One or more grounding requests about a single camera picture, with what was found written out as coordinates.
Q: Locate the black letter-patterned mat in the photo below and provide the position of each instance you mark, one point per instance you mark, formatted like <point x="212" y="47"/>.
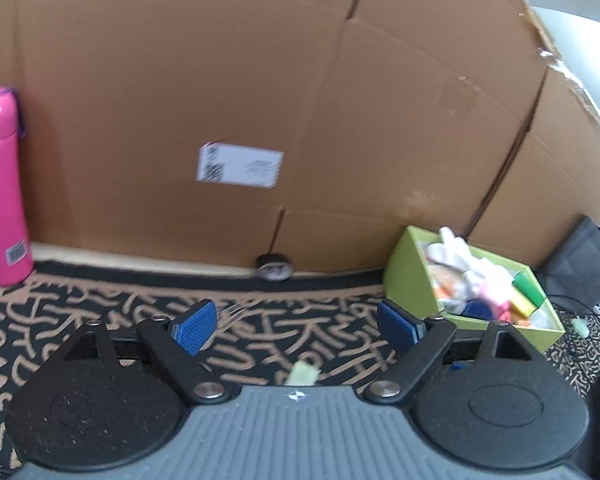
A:
<point x="105" y="300"/>

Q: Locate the white glove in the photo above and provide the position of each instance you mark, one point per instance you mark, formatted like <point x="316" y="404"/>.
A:
<point x="460" y="260"/>

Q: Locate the pink insulated bottle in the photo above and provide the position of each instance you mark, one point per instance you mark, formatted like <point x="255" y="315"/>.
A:
<point x="0" y="185"/>

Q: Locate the blue medicine box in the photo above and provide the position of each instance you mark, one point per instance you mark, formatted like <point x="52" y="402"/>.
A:
<point x="477" y="309"/>

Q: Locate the white shipping label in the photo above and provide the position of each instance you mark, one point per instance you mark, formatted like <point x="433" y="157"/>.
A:
<point x="240" y="165"/>

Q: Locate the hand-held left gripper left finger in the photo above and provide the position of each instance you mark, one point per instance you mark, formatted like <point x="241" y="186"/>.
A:
<point x="195" y="327"/>

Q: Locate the black bag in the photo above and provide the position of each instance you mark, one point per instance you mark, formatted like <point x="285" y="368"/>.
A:
<point x="582" y="257"/>

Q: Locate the yellow green medicine box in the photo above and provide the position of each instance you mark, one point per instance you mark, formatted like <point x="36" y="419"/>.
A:
<point x="521" y="314"/>

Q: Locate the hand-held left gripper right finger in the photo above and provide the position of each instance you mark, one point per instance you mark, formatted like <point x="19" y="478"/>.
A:
<point x="399" y="325"/>

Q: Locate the light green cardboard box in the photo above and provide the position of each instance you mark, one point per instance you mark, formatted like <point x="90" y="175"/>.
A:
<point x="410" y="280"/>

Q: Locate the dark round object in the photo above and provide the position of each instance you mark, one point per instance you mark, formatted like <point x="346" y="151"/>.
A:
<point x="275" y="267"/>

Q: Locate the large brown cardboard box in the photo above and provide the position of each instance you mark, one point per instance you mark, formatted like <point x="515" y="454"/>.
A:
<point x="230" y="60"/>

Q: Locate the small yellow paper scrap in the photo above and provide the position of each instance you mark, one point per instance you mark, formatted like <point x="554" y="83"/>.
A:
<point x="305" y="374"/>

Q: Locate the green small box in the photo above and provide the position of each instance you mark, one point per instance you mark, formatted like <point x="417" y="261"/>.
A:
<point x="529" y="290"/>

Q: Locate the pink knitted cloth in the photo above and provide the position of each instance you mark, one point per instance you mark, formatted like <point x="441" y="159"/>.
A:
<point x="499" y="295"/>

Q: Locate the orange white medicine box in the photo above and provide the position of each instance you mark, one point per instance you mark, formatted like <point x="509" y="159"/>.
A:
<point x="444" y="282"/>

